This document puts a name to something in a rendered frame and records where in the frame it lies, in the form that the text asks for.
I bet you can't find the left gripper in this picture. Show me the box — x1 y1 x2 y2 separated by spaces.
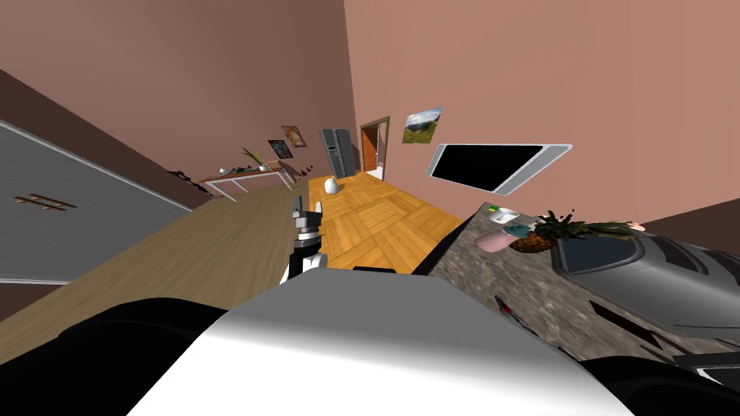
292 194 324 233

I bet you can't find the grey refrigerator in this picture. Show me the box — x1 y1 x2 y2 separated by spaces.
320 128 358 180

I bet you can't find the white-legged brown table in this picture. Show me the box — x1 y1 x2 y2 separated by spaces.
199 147 296 203

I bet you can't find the reddish framed picture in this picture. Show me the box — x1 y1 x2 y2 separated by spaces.
280 124 308 149

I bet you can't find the brown open door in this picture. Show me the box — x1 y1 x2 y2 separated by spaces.
359 116 391 181

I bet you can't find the landscape picture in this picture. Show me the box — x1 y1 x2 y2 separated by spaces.
402 106 445 145

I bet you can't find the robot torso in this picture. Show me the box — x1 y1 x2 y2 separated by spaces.
124 266 637 416

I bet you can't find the black flat television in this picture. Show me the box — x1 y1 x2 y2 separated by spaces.
426 143 574 197

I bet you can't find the pink cup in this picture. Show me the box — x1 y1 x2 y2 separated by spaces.
476 230 514 254

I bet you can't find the white mug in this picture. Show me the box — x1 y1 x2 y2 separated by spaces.
488 206 521 226

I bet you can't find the grey white-framed panel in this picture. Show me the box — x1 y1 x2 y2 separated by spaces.
0 120 193 286

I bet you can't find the pineapple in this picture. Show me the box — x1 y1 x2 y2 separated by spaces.
508 209 638 255

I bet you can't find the grey metal sink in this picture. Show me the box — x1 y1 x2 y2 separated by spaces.
551 230 740 343

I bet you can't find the dark red-handled knife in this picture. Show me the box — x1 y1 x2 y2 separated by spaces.
493 294 543 337

